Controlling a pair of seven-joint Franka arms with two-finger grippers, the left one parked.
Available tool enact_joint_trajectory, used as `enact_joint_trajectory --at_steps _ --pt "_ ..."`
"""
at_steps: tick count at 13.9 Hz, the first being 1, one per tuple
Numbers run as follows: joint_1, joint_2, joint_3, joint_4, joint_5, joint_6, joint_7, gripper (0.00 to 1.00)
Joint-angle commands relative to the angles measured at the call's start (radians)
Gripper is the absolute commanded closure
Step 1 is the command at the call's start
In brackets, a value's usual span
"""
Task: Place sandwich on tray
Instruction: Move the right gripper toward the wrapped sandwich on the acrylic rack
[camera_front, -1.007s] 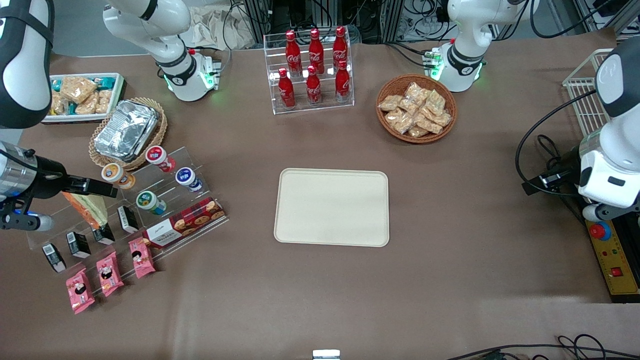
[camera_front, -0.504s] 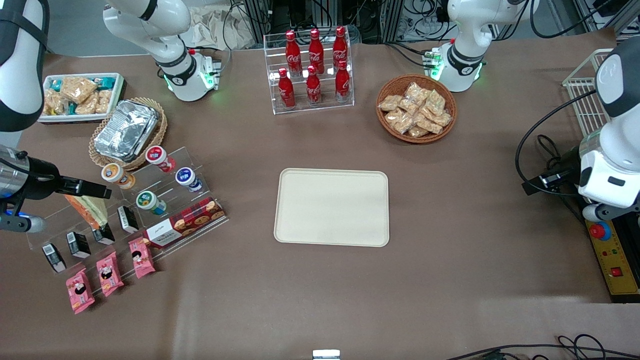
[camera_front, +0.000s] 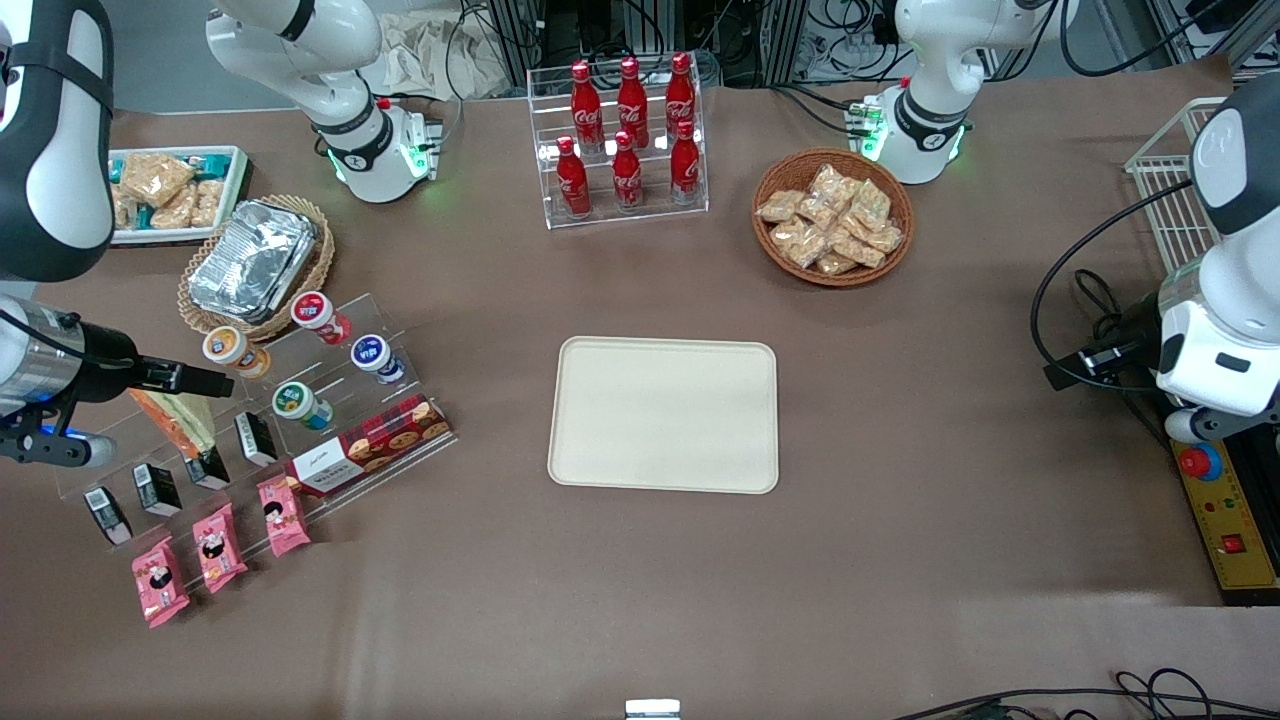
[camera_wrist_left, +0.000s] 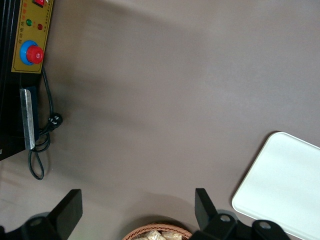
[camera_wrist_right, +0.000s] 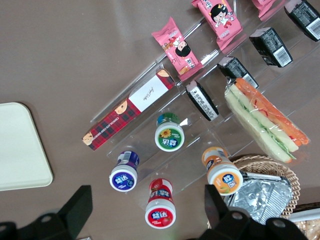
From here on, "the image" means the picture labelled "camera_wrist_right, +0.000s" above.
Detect pink cartoon girl snack pack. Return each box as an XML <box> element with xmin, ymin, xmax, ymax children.
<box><xmin>191</xmin><ymin>0</ymin><xmax>243</xmax><ymax>51</ymax></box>
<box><xmin>251</xmin><ymin>0</ymin><xmax>286</xmax><ymax>18</ymax></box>
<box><xmin>151</xmin><ymin>16</ymin><xmax>204</xmax><ymax>77</ymax></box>

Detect plastic triangle sandwich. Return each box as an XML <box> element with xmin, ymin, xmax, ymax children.
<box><xmin>224</xmin><ymin>77</ymin><xmax>310</xmax><ymax>164</ymax></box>

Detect woven wicker basket with foil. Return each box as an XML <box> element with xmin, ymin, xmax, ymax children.
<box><xmin>207</xmin><ymin>154</ymin><xmax>300</xmax><ymax>230</ymax></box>

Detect cream rectangular serving tray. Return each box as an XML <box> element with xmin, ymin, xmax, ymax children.
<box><xmin>0</xmin><ymin>101</ymin><xmax>54</xmax><ymax>192</ymax></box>

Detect small black carton box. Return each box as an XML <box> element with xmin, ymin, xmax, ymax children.
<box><xmin>283</xmin><ymin>0</ymin><xmax>320</xmax><ymax>42</ymax></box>
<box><xmin>185</xmin><ymin>80</ymin><xmax>220</xmax><ymax>122</ymax></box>
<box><xmin>216</xmin><ymin>56</ymin><xmax>260</xmax><ymax>90</ymax></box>
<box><xmin>248</xmin><ymin>26</ymin><xmax>294</xmax><ymax>68</ymax></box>

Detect red plaid cookie box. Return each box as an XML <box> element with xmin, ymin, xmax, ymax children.
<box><xmin>81</xmin><ymin>68</ymin><xmax>176</xmax><ymax>151</ymax></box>

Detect red cap gum bottle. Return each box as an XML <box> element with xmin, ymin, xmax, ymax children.
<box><xmin>144</xmin><ymin>178</ymin><xmax>177</xmax><ymax>230</ymax></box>

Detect clear wrapped crispy snack packet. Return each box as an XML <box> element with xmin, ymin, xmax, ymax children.
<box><xmin>296</xmin><ymin>219</ymin><xmax>320</xmax><ymax>240</ymax></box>

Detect blue cap gum bottle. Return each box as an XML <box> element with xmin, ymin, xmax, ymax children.
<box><xmin>108</xmin><ymin>150</ymin><xmax>140</xmax><ymax>193</ymax></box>

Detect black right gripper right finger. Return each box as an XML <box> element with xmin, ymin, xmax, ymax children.
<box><xmin>189</xmin><ymin>184</ymin><xmax>309</xmax><ymax>240</ymax></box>

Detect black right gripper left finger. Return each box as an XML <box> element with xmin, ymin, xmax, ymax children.
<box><xmin>0</xmin><ymin>184</ymin><xmax>94</xmax><ymax>240</ymax></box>

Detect clear acrylic stepped display stand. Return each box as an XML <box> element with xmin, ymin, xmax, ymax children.
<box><xmin>88</xmin><ymin>0</ymin><xmax>320</xmax><ymax>210</ymax></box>

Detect green cap gum bottle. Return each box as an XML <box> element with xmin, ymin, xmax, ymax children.
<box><xmin>154</xmin><ymin>112</ymin><xmax>186</xmax><ymax>153</ymax></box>

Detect orange cap gum bottle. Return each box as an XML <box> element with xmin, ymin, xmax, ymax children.
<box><xmin>201</xmin><ymin>146</ymin><xmax>244</xmax><ymax>197</ymax></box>

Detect white rectangular snack bin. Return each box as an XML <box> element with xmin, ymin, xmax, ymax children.
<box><xmin>287</xmin><ymin>202</ymin><xmax>320</xmax><ymax>240</ymax></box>

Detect silver foil food container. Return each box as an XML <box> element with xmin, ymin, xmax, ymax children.
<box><xmin>222</xmin><ymin>169</ymin><xmax>294</xmax><ymax>226</ymax></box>

